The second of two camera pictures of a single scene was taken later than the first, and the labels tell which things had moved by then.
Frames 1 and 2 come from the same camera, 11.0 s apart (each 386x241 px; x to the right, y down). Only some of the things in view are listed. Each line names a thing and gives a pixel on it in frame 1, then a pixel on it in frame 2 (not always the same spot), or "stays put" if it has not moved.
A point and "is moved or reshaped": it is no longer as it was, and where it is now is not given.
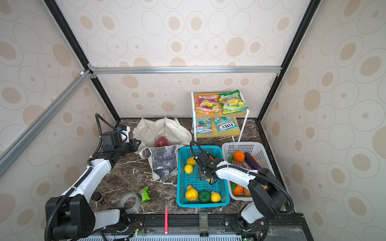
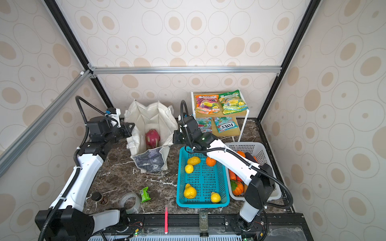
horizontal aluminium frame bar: [248, 70] stays put
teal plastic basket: [191, 192] stays put
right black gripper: [202, 177] → [175, 138]
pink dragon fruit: [162, 141] → [152, 138]
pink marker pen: [166, 219] stays put
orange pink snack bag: [207, 104] stays put
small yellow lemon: [188, 168] stays put
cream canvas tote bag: [159, 139] is moved or reshaped
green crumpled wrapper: [145, 195] stays put
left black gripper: [134, 147] → [128, 131]
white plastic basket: [258, 154] stays put
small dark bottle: [96, 196] stays put
